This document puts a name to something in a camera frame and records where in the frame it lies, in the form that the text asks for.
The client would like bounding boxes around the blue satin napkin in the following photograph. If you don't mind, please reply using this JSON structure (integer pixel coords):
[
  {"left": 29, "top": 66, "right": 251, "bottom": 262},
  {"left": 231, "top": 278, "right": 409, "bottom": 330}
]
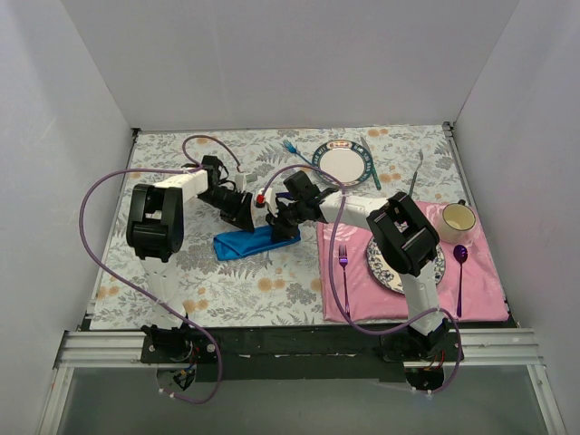
[{"left": 213, "top": 226, "right": 301, "bottom": 261}]

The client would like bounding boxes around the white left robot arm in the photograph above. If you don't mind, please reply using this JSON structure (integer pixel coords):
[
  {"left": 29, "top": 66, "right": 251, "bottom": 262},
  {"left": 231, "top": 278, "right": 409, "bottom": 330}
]
[{"left": 126, "top": 156, "right": 255, "bottom": 363}]

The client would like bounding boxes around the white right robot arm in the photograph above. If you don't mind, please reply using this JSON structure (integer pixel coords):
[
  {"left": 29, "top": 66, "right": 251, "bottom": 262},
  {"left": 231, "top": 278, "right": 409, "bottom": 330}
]
[{"left": 256, "top": 170, "right": 452, "bottom": 361}]

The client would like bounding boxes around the floral tablecloth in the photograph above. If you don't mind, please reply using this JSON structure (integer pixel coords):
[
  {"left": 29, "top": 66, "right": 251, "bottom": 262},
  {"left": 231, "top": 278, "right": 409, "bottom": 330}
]
[{"left": 91, "top": 125, "right": 465, "bottom": 330}]

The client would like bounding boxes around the white plate teal rim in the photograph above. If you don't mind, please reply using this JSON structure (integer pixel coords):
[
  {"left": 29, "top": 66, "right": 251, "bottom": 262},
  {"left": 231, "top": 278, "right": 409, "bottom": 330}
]
[{"left": 312, "top": 140, "right": 372, "bottom": 187}]

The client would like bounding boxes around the purple metallic fork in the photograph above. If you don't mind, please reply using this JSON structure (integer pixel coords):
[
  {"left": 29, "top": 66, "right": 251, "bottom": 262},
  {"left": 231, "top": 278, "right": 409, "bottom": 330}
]
[{"left": 338, "top": 245, "right": 351, "bottom": 318}]

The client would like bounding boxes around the blue fork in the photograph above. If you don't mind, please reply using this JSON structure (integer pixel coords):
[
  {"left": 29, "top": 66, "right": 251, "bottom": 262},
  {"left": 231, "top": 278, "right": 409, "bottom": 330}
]
[{"left": 282, "top": 140, "right": 313, "bottom": 166}]

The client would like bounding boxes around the blue floral dinner plate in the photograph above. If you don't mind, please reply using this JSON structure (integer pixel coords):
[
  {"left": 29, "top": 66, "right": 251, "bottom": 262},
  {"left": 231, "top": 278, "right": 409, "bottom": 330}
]
[{"left": 366, "top": 237, "right": 446, "bottom": 295}]

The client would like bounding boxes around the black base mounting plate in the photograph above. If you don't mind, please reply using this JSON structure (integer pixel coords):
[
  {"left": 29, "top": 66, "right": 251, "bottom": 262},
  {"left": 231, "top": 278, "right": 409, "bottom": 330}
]
[{"left": 140, "top": 325, "right": 460, "bottom": 388}]

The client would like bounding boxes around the cream ceramic mug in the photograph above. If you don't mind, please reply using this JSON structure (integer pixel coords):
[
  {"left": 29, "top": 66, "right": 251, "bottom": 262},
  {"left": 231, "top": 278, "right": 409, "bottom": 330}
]
[{"left": 436, "top": 199, "right": 477, "bottom": 244}]

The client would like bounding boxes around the purple metallic spoon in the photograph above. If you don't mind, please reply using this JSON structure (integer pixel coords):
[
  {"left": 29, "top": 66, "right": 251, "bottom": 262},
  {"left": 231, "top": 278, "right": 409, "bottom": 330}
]
[{"left": 453, "top": 245, "right": 469, "bottom": 318}]

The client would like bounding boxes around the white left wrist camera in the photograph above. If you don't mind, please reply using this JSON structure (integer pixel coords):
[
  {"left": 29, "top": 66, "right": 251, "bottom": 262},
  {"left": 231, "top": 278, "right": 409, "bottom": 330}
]
[{"left": 234, "top": 172, "right": 257, "bottom": 191}]

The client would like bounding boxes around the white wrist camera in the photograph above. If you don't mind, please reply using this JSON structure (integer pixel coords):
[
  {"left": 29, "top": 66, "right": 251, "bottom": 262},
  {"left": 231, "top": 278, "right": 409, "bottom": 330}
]
[
  {"left": 255, "top": 188, "right": 277, "bottom": 216},
  {"left": 234, "top": 172, "right": 257, "bottom": 191}
]

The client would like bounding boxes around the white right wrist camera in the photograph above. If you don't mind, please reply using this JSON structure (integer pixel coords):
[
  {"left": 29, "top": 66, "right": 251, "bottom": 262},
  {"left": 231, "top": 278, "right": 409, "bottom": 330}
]
[{"left": 255, "top": 188, "right": 277, "bottom": 216}]

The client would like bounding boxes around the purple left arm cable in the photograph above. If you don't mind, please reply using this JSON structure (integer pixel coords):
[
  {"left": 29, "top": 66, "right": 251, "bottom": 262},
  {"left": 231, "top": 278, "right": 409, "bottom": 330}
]
[{"left": 79, "top": 134, "right": 244, "bottom": 404}]

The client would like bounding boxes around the teal handled knife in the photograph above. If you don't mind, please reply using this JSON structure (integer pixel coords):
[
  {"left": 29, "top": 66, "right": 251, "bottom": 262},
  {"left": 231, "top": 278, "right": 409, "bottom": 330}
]
[{"left": 359, "top": 136, "right": 382, "bottom": 191}]

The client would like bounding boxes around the aluminium frame rail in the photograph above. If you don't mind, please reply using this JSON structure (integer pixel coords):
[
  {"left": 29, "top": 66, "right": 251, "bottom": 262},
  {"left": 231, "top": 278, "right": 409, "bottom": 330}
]
[{"left": 41, "top": 325, "right": 566, "bottom": 434}]

